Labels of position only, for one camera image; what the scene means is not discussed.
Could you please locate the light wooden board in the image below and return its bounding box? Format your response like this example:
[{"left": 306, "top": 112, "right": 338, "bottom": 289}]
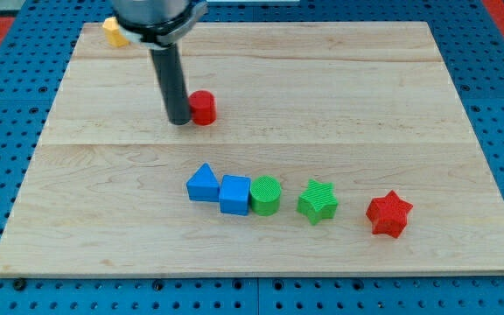
[{"left": 0, "top": 22, "right": 504, "bottom": 279}]

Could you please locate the red star block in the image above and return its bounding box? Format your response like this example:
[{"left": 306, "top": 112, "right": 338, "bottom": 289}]
[{"left": 366, "top": 190, "right": 413, "bottom": 239}]

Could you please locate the green cylinder block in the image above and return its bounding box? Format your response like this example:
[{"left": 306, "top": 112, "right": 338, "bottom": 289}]
[{"left": 249, "top": 175, "right": 282, "bottom": 216}]

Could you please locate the blue triangle block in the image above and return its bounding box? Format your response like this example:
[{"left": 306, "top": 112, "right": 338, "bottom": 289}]
[{"left": 186, "top": 163, "right": 221, "bottom": 202}]

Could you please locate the red cylinder block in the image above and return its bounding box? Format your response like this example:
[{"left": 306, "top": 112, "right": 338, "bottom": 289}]
[{"left": 189, "top": 90, "right": 217, "bottom": 126}]

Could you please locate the green star block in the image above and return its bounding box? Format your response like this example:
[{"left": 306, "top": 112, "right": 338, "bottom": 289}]
[{"left": 297, "top": 178, "right": 339, "bottom": 226}]

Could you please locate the yellow heart block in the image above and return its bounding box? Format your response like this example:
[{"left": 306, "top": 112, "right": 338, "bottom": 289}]
[{"left": 101, "top": 17, "right": 130, "bottom": 47}]

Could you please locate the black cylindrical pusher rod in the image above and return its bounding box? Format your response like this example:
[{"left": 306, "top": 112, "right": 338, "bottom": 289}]
[{"left": 150, "top": 44, "right": 192, "bottom": 125}]

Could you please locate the blue cube block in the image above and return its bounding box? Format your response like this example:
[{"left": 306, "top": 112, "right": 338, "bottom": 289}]
[{"left": 219, "top": 174, "right": 251, "bottom": 216}]

